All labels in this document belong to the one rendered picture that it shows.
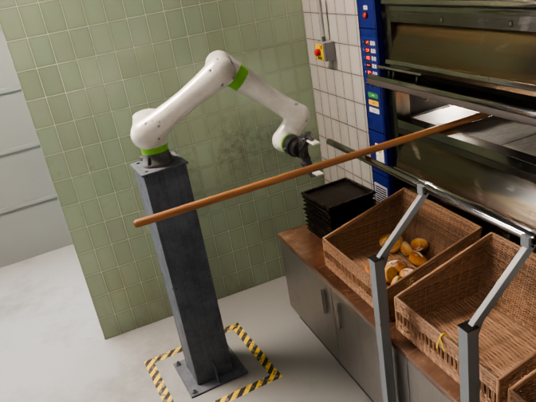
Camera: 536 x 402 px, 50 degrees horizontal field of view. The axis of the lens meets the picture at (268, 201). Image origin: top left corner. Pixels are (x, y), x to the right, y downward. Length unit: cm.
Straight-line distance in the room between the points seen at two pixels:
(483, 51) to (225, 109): 163
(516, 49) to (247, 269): 226
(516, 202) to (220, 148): 178
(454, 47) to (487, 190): 57
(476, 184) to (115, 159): 191
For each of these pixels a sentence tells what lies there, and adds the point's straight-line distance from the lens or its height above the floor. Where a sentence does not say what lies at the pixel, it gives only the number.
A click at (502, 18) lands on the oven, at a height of 167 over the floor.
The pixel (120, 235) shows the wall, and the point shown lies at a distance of 344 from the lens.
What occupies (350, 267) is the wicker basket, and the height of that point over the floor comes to 69.
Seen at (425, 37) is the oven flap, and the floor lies 157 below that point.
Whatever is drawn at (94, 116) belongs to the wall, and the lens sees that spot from 323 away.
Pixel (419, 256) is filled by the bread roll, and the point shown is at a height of 64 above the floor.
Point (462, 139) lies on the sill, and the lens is 247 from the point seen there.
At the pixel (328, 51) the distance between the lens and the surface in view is 319.
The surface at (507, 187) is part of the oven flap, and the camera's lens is 235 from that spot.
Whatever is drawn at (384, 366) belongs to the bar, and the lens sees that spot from 232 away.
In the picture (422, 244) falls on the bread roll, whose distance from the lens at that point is 268.
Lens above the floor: 199
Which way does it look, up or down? 23 degrees down
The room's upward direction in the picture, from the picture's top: 10 degrees counter-clockwise
